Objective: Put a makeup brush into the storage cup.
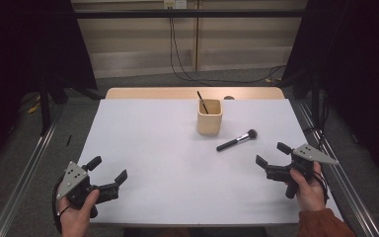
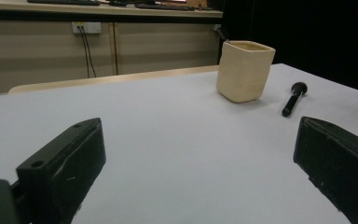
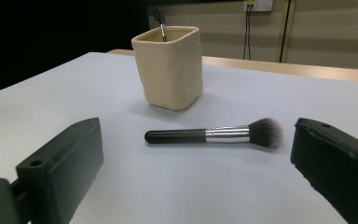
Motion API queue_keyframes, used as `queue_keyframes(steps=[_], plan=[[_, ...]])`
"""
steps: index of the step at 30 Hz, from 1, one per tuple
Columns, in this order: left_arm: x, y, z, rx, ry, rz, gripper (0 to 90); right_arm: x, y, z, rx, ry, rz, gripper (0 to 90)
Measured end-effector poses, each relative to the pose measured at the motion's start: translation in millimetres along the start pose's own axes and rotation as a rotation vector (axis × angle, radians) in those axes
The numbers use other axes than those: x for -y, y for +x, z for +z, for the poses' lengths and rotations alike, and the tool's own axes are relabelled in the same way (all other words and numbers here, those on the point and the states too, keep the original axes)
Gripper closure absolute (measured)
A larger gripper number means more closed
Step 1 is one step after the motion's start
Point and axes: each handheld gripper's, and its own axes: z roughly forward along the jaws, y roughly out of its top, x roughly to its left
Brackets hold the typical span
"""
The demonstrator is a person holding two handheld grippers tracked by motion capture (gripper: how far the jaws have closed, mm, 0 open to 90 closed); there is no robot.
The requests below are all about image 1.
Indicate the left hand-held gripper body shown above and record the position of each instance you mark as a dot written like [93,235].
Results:
[74,179]

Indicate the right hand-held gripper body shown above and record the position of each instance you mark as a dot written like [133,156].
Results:
[309,154]

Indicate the black fluffy makeup brush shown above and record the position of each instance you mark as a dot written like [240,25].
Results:
[230,143]

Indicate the beige wooden square cup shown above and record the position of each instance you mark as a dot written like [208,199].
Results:
[209,123]

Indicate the thin black makeup brush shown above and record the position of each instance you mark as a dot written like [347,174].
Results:
[201,98]

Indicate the person's right hand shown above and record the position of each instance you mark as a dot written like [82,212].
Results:
[311,196]

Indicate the person's left hand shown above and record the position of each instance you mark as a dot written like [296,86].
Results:
[75,222]

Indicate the small black floor item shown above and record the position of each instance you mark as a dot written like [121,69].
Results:
[69,140]

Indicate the white table mat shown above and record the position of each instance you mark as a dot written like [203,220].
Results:
[161,197]

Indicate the black metal stand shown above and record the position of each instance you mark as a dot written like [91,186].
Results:
[44,108]
[315,102]

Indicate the dark round table grommet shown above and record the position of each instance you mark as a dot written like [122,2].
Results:
[229,97]

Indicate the yellow floor tape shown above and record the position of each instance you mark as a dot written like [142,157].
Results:
[34,108]

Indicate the black curtain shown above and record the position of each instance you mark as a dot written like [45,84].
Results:
[19,49]
[358,65]

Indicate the black horizontal metal bar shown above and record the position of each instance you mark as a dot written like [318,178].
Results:
[128,14]

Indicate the aluminium floor rail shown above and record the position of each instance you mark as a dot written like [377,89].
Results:
[365,214]
[23,184]

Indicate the yellow vertical wall conduit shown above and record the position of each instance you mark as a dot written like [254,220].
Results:
[197,39]

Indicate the white wall socket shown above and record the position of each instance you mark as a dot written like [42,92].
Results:
[176,4]

